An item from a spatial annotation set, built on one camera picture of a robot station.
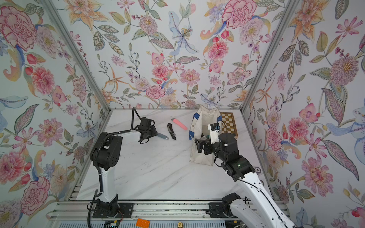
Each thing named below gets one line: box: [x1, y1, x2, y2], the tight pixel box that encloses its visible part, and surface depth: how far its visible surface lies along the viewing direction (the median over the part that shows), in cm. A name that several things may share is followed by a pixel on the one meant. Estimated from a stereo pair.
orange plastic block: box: [135, 218, 151, 228], surface depth 72 cm
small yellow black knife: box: [167, 122, 177, 140], surface depth 109 cm
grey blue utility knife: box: [156, 132, 169, 141], surface depth 106 cm
